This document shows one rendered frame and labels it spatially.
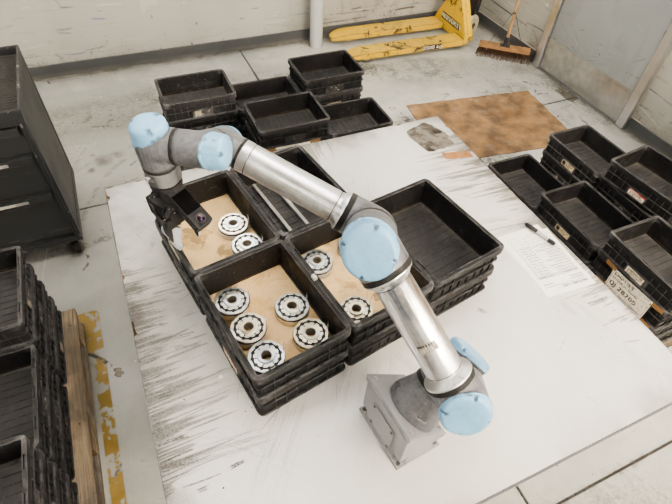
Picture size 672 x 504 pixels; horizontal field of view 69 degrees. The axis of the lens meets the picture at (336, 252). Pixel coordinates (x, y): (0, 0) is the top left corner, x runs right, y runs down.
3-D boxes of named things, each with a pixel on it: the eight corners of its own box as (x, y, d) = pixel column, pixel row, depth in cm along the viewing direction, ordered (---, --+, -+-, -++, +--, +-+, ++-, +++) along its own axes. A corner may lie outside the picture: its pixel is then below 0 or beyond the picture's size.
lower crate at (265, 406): (348, 370, 150) (351, 350, 141) (260, 421, 138) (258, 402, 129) (284, 282, 171) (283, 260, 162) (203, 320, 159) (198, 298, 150)
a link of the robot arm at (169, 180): (185, 162, 104) (155, 183, 100) (190, 178, 108) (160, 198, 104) (162, 147, 107) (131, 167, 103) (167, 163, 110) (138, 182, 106)
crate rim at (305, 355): (353, 334, 134) (354, 329, 133) (255, 387, 122) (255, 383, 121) (282, 242, 156) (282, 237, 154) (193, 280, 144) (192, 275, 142)
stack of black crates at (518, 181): (559, 225, 279) (576, 195, 262) (517, 239, 270) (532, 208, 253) (516, 182, 303) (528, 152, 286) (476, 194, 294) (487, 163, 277)
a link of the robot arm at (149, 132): (161, 136, 92) (117, 131, 93) (174, 179, 101) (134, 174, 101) (175, 111, 97) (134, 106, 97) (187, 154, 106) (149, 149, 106)
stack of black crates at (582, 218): (611, 276, 255) (645, 231, 230) (566, 293, 246) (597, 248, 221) (559, 225, 279) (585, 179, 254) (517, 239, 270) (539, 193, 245)
